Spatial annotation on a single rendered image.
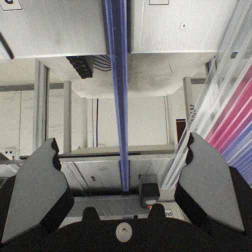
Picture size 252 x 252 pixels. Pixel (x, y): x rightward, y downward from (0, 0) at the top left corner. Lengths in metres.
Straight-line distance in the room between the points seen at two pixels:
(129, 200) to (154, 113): 1.74
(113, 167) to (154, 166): 0.09
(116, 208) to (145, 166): 0.15
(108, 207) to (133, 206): 0.06
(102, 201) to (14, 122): 2.39
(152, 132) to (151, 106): 0.42
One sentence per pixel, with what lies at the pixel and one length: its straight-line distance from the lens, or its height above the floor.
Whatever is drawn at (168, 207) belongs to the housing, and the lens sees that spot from 0.53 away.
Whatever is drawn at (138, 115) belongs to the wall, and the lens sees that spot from 1.96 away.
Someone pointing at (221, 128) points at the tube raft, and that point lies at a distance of 0.21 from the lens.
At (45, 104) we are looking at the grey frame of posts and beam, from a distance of 0.61.
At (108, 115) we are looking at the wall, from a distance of 1.96.
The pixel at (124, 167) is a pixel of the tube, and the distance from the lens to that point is 0.24.
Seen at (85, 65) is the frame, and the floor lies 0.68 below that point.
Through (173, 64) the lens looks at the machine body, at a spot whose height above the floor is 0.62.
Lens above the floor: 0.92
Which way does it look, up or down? 5 degrees down
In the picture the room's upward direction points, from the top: 178 degrees clockwise
